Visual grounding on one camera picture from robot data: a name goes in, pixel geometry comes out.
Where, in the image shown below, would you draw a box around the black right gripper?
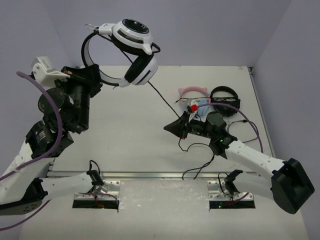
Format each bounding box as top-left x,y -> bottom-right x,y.
164,112 -> 215,141

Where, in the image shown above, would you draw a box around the black headphone cable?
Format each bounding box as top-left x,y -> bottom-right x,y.
119,47 -> 216,181

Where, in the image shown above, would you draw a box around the white black headphones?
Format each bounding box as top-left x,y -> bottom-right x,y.
81,18 -> 161,88

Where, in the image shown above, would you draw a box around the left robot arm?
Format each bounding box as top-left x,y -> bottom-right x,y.
0,63 -> 104,216

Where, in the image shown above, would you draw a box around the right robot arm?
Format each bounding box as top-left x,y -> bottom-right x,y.
163,111 -> 315,214

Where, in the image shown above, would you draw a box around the pink blue cat headphones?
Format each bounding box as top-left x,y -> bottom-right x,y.
176,86 -> 211,121

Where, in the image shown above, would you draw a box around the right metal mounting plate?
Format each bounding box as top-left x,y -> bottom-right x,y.
206,178 -> 254,202

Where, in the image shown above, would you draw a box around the metal mounting plate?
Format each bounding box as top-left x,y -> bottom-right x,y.
206,178 -> 254,202
73,179 -> 121,201

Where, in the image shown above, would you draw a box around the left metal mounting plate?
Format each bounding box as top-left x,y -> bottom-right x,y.
73,179 -> 121,201

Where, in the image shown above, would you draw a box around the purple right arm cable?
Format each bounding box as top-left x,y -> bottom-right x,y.
196,102 -> 265,153

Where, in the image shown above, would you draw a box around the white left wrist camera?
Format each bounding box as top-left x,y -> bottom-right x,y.
31,56 -> 70,88

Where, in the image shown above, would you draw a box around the aluminium table edge rail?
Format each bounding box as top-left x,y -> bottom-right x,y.
44,170 -> 273,180

